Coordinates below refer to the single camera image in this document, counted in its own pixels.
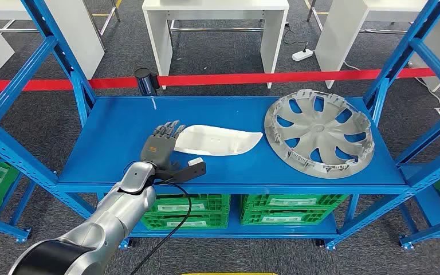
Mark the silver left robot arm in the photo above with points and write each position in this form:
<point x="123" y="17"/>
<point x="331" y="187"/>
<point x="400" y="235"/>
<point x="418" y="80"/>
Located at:
<point x="110" y="220"/>

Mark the black barrier post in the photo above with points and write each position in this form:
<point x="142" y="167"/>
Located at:
<point x="146" y="81"/>

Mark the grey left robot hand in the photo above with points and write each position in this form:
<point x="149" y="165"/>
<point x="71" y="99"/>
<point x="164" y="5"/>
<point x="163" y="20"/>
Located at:
<point x="157" y="148"/>

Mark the chrome table frame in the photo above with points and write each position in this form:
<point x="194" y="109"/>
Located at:
<point x="383" y="31"/>
<point x="15" y="29"/>
<point x="216" y="29"/>

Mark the red barrier belt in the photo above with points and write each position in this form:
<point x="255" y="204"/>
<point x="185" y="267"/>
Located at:
<point x="280" y="77"/>
<point x="34" y="85"/>

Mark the white curved plastic car part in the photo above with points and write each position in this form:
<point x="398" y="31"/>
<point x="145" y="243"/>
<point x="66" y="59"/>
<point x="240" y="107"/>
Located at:
<point x="220" y="140"/>

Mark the grey wheel hubcap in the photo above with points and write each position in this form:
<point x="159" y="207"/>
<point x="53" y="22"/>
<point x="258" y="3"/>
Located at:
<point x="318" y="133"/>

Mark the white power strip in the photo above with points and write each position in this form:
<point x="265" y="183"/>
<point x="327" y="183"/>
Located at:
<point x="302" y="55"/>

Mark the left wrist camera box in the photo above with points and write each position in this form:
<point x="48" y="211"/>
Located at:
<point x="186" y="172"/>

